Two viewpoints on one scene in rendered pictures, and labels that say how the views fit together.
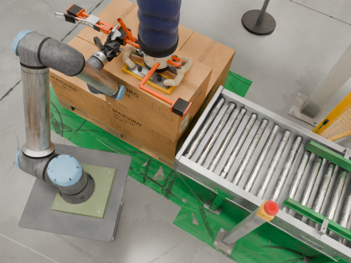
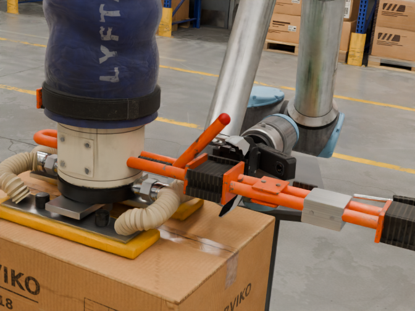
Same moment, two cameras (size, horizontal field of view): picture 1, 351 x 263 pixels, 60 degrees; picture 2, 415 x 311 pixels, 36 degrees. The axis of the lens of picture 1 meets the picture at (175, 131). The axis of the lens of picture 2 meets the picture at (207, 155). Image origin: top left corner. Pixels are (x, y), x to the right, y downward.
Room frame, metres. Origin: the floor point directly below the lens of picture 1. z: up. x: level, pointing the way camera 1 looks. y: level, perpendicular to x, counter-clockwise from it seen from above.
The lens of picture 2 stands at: (2.44, 0.42, 1.51)
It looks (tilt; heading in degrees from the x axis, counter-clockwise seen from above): 20 degrees down; 182
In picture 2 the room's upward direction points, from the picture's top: 4 degrees clockwise
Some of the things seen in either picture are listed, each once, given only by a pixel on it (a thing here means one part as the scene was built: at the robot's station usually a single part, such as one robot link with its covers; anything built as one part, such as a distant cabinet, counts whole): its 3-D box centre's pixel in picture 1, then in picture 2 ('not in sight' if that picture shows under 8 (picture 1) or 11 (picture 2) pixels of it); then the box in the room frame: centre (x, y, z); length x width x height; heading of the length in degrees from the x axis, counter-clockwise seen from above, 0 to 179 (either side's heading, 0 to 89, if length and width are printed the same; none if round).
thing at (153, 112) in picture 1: (155, 86); (102, 295); (1.24, 0.18, 0.74); 0.60 x 0.40 x 0.40; 65
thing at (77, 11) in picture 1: (75, 12); (406, 226); (1.47, 0.72, 1.08); 0.08 x 0.07 x 0.05; 68
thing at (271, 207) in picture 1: (270, 208); not in sight; (0.43, -0.50, 1.02); 0.07 x 0.07 x 0.04
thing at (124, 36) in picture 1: (122, 35); (213, 178); (1.34, 0.40, 1.08); 0.10 x 0.08 x 0.06; 158
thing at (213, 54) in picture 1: (144, 74); not in sight; (1.64, 0.34, 0.34); 1.20 x 1.00 x 0.40; 67
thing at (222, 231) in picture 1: (225, 240); not in sight; (0.43, -0.50, 0.01); 0.15 x 0.15 x 0.03; 67
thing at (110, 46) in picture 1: (109, 50); (241, 157); (1.21, 0.45, 1.08); 0.12 x 0.09 x 0.08; 158
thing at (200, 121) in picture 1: (200, 121); not in sight; (1.11, -0.17, 0.58); 0.70 x 0.03 x 0.06; 157
